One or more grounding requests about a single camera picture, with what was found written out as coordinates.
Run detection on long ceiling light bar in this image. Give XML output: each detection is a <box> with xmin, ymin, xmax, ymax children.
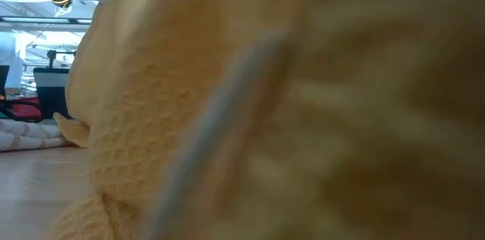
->
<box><xmin>0</xmin><ymin>15</ymin><xmax>94</xmax><ymax>25</ymax></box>

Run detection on red mesh object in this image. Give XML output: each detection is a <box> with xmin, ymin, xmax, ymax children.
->
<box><xmin>0</xmin><ymin>95</ymin><xmax>43</xmax><ymax>123</ymax></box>

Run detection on plain orange waffle towel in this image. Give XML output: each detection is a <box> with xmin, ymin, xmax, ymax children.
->
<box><xmin>47</xmin><ymin>0</ymin><xmax>485</xmax><ymax>240</ymax></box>

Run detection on white towel with pink stripes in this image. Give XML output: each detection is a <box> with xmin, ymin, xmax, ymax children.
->
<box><xmin>0</xmin><ymin>118</ymin><xmax>75</xmax><ymax>153</ymax></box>

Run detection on navy fabric bin white stripes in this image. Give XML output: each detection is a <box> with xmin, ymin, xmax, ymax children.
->
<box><xmin>33</xmin><ymin>67</ymin><xmax>71</xmax><ymax>120</ymax></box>

